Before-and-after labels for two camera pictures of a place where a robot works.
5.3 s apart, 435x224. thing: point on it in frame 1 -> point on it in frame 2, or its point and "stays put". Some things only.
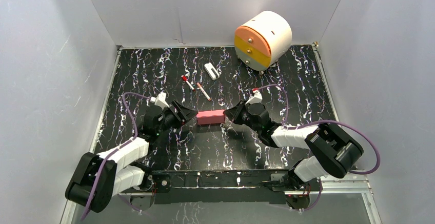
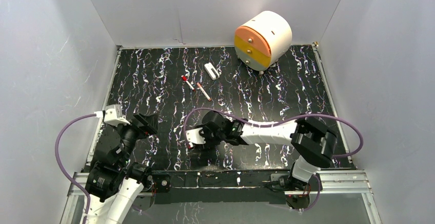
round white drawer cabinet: x=263 y=41 stays put
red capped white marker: x=185 y=79 stays put
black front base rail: x=217 y=186 stays put
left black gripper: x=176 y=112 -> x=143 y=124
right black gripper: x=234 y=113 -> x=209 y=144
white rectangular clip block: x=211 y=70 stays put
